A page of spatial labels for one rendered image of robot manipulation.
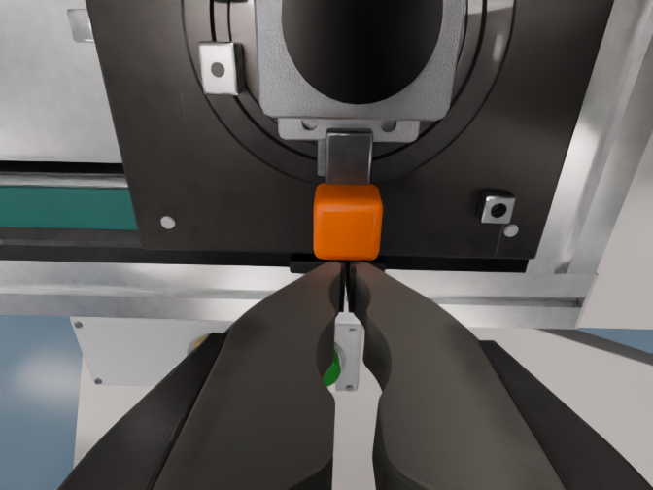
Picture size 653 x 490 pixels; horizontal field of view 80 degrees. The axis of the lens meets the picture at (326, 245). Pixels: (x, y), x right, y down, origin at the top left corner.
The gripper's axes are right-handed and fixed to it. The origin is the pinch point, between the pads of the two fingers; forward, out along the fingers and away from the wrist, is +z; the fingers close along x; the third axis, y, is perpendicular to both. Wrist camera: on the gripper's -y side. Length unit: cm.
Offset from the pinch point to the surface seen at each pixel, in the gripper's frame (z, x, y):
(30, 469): 108, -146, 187
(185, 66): 10.2, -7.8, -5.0
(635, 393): 21.3, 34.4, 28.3
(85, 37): 10.6, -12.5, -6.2
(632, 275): 21.2, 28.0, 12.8
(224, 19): 8.3, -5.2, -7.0
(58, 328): 107, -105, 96
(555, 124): 10.1, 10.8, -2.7
